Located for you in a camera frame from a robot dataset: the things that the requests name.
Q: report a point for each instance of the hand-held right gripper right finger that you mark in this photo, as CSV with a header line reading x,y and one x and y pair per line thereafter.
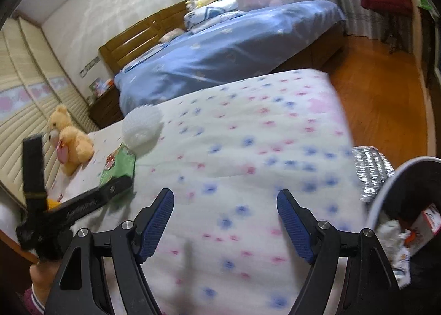
x,y
296,229

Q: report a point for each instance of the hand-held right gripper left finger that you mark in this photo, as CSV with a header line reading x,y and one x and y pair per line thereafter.
x,y
156,222

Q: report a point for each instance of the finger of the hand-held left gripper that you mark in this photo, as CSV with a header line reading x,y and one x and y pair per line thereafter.
x,y
33,170
89,203

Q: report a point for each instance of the green snack packet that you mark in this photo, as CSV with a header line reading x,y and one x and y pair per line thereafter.
x,y
119,163

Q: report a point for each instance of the black trash bin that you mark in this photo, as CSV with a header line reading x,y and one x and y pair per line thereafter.
x,y
382,194

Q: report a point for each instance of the white tissue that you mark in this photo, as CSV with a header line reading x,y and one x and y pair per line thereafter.
x,y
391,232

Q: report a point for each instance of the red and white carton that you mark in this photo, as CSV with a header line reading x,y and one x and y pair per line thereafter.
x,y
429,223

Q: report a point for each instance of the person's left forearm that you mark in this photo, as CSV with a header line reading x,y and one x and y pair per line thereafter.
x,y
34,303

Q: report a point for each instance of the person's left hand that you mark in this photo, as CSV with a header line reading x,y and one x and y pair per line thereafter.
x,y
44,275

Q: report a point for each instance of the yellow teddy bear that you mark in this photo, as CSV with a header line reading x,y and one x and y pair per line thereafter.
x,y
74,143

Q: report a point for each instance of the white floral tablecloth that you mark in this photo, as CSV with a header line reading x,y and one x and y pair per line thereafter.
x,y
241,163

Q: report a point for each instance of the white foam fruit net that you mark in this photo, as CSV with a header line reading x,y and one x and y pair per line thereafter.
x,y
143,129

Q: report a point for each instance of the beige sliding wardrobe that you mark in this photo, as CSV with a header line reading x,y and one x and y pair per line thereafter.
x,y
20,77

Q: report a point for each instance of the silver foil bag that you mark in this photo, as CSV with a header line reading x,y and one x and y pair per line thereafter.
x,y
372,170

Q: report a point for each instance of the dark wooden nightstand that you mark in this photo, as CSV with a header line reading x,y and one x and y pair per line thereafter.
x,y
106,108

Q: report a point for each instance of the clutter on nightstand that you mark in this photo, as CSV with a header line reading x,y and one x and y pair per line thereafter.
x,y
101,87

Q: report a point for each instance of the wooden headboard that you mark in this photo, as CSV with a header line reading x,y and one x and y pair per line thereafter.
x,y
137,36

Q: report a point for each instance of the small pink pillow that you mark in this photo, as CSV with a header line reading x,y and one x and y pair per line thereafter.
x,y
170,36

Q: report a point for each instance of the bed with blue duvet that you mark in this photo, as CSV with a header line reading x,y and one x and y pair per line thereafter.
x,y
224,43

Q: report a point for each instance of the folded printed white quilt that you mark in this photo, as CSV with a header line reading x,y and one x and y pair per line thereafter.
x,y
206,14

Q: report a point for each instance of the small plush toy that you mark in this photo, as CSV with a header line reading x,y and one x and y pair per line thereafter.
x,y
203,0

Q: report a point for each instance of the stack of green boxes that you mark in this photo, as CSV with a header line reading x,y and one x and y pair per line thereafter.
x,y
425,0

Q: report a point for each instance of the wall switch panel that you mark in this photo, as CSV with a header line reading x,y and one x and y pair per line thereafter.
x,y
89,68

